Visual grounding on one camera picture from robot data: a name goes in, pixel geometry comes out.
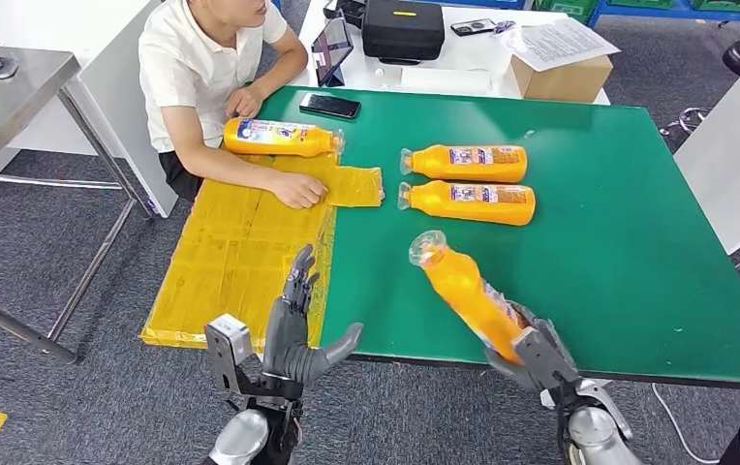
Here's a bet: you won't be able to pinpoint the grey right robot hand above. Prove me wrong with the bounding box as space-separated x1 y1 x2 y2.
483 301 565 390

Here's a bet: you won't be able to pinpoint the white table metal legs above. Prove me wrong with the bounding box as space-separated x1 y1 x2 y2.
672 32 740 313

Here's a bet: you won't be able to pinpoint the black smartphone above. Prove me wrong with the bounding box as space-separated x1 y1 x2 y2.
449 17 498 37
298 92 363 121

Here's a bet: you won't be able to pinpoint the black device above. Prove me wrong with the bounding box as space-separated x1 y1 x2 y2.
323 0 368 28

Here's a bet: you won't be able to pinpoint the white floor cable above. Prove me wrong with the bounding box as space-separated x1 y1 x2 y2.
651 383 725 465

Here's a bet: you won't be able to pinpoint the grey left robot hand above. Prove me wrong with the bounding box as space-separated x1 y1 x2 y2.
261 243 365 387

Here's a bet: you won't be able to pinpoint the seated person's right hand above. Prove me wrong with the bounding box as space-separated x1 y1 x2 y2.
271 170 330 212

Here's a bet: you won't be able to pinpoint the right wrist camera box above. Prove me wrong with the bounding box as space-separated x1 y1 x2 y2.
515 326 582 390

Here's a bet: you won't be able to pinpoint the blue metal rack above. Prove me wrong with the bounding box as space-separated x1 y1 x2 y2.
588 0 740 39

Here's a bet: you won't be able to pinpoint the orange detergent bottle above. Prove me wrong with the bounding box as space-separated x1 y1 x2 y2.
407 230 529 366
223 116 346 159
399 143 529 185
396 180 537 227

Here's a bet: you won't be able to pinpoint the tablet on stand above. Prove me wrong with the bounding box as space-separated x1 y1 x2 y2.
310 15 355 88

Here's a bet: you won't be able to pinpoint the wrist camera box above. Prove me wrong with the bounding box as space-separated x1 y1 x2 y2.
515 326 582 390
203 313 262 396

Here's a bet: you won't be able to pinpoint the coiled cable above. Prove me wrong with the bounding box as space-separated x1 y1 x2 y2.
659 106 711 138

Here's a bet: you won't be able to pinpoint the black carry case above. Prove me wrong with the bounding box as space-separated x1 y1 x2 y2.
360 0 447 66

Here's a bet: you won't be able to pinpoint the printed paper sheet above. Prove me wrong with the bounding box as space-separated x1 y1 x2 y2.
499 16 622 73

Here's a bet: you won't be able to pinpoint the brown cardboard box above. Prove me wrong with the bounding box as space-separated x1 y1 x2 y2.
509 54 614 105

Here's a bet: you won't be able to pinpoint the yellow taped cardboard sheet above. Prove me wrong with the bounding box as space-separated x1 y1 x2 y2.
140 141 385 351

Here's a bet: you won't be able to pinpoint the seated person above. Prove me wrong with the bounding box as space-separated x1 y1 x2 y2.
138 0 329 211

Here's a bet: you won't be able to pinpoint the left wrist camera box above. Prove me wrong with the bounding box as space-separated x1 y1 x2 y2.
203 313 262 396

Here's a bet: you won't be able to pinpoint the seated person's left hand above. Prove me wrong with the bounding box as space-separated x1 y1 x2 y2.
224 84 265 121

